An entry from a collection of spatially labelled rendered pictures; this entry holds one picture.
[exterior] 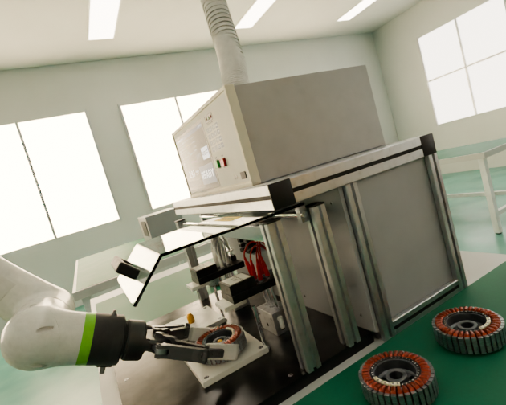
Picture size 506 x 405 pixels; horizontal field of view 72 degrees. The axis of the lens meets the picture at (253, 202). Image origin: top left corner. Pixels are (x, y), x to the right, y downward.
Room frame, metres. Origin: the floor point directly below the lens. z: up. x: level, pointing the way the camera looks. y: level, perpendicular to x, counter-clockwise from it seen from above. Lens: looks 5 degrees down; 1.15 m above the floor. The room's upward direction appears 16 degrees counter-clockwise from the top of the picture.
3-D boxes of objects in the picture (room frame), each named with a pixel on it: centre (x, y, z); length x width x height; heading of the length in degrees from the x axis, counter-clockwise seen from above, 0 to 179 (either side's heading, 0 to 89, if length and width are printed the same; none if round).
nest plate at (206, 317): (0.95, 0.26, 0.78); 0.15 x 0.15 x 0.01; 26
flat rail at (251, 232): (0.89, 0.12, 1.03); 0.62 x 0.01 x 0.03; 26
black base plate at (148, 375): (0.85, 0.19, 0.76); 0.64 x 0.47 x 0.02; 26
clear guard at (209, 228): (0.66, 0.11, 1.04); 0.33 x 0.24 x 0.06; 116
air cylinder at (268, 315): (0.80, 0.02, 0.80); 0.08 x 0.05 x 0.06; 26
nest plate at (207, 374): (0.73, 0.15, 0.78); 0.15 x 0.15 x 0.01; 26
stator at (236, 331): (0.73, 0.15, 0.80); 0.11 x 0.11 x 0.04
